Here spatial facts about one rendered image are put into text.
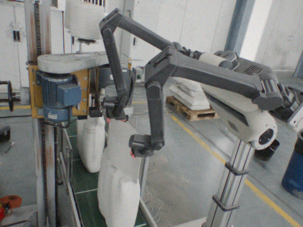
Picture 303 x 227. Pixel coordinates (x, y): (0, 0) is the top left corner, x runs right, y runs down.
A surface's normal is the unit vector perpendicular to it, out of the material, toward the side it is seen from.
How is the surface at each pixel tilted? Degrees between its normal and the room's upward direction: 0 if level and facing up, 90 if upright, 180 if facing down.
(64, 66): 90
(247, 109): 40
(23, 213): 0
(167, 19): 90
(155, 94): 120
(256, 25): 90
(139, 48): 90
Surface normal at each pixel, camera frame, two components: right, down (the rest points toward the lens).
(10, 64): 0.41, 0.43
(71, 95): 0.76, 0.36
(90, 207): 0.14, -0.90
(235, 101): -0.48, -0.65
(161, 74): 0.01, 0.82
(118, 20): 0.24, 0.64
